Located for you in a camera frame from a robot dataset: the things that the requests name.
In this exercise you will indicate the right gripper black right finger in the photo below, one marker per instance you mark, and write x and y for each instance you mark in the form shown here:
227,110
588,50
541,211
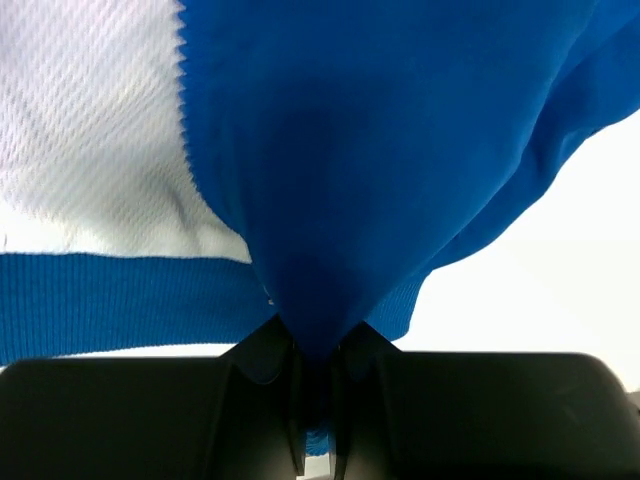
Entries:
477,415

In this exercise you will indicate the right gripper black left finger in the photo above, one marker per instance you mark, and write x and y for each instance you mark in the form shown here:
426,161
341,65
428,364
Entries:
234,416

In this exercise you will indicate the blue white red jacket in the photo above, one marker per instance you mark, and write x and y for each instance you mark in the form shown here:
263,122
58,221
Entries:
178,172

